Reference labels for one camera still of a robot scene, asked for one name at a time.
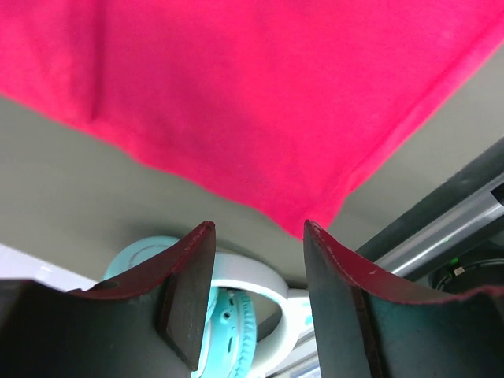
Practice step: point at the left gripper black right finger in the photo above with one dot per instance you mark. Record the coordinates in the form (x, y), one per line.
(369, 322)

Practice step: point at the teal and white hanger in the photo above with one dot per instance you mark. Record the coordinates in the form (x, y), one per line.
(230, 343)

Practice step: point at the aluminium frame rail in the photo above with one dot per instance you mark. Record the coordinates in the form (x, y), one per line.
(464, 219)

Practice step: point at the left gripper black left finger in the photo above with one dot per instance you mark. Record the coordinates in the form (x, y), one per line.
(146, 322)

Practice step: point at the red t shirt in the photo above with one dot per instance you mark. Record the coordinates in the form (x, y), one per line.
(283, 106)

